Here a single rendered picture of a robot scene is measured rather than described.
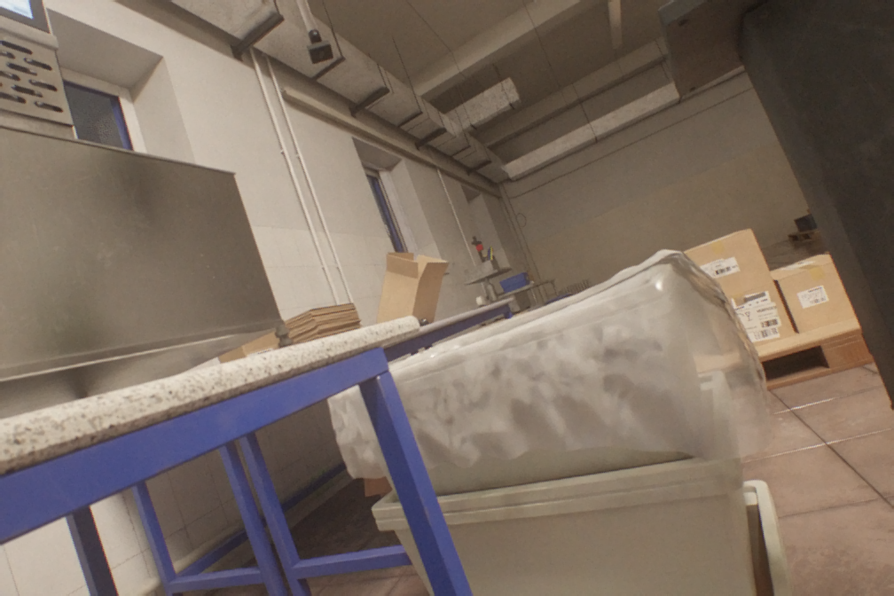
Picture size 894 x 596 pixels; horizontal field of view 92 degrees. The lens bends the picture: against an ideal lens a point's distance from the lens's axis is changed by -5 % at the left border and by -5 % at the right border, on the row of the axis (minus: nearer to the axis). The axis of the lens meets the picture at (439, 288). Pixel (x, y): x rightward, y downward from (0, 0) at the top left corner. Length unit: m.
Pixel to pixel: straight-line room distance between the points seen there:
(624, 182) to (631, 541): 9.85
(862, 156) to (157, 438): 0.61
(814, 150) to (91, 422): 0.60
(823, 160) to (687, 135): 10.10
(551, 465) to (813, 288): 1.90
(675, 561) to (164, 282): 0.72
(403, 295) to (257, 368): 1.61
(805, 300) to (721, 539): 1.84
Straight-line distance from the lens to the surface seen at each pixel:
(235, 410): 0.37
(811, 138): 0.56
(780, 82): 0.57
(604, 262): 10.29
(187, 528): 2.48
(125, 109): 3.76
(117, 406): 0.32
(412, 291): 1.94
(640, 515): 0.72
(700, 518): 0.71
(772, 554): 0.90
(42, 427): 0.30
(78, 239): 0.53
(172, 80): 3.60
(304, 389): 0.42
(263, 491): 1.63
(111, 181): 0.58
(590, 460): 0.72
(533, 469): 0.75
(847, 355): 2.37
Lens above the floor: 0.72
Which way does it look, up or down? 5 degrees up
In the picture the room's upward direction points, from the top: 21 degrees counter-clockwise
